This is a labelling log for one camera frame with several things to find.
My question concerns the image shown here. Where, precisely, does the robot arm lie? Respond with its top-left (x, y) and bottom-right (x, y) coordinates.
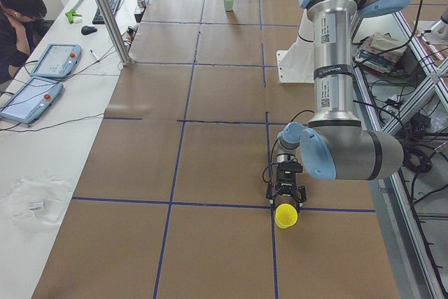
top-left (267, 0), bottom-right (411, 209)
top-left (429, 8), bottom-right (448, 39)

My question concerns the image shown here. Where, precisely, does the black marker pen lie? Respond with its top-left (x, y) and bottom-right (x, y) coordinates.
top-left (90, 49), bottom-right (100, 62)

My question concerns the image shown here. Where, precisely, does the metal cup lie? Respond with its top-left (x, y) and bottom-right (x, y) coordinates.
top-left (136, 0), bottom-right (146, 8)

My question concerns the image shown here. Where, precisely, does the aluminium frame post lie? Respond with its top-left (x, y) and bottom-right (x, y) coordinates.
top-left (95, 0), bottom-right (131, 66)

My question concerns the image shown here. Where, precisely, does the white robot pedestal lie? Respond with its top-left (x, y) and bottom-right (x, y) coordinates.
top-left (276, 10), bottom-right (314, 83)

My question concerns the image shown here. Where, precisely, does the yellow cup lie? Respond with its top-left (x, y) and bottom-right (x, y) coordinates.
top-left (274, 204), bottom-right (298, 229)

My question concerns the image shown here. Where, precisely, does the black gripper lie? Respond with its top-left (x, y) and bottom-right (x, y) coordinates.
top-left (265, 161), bottom-right (307, 210)

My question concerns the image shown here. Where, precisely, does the clear plastic bag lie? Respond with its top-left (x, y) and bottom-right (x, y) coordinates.
top-left (1, 175), bottom-right (75, 232)

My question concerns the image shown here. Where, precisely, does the teach pendant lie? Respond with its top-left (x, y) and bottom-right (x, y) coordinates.
top-left (1, 76), bottom-right (64, 124)
top-left (30, 43), bottom-right (81, 79)

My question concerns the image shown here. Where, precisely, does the black keyboard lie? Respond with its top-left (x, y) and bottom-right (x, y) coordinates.
top-left (92, 0), bottom-right (125, 25)

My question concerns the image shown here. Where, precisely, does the black computer mouse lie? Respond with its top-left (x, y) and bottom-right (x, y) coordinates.
top-left (80, 25), bottom-right (97, 36)

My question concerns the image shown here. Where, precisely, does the green white spray bottle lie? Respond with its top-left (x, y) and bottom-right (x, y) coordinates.
top-left (65, 9), bottom-right (83, 25)

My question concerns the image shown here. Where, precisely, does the light green cup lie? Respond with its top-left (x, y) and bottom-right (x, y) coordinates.
top-left (223, 0), bottom-right (235, 12)

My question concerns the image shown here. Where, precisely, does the stack of books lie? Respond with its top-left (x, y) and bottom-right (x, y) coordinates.
top-left (353, 32), bottom-right (407, 74)

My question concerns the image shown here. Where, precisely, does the seated person dark hair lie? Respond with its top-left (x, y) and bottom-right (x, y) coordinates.
top-left (1, 0), bottom-right (48, 83)

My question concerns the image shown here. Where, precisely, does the lower teach pendant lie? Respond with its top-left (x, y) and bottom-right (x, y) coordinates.
top-left (1, 76), bottom-right (64, 124)

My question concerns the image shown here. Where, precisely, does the upper teach pendant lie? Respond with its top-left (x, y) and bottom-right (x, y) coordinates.
top-left (30, 43), bottom-right (81, 79)

